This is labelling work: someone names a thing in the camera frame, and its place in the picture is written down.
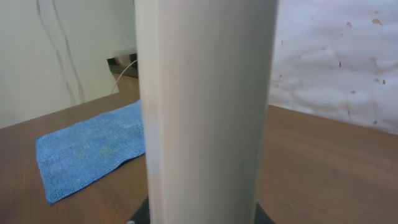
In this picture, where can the blue cloth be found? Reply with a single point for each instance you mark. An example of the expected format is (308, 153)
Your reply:
(90, 149)

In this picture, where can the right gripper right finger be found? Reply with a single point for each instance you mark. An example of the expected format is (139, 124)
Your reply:
(260, 217)

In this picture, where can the white pipette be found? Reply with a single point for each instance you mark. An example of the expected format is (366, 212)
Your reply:
(205, 109)

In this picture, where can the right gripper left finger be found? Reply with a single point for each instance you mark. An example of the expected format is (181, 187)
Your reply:
(143, 216)

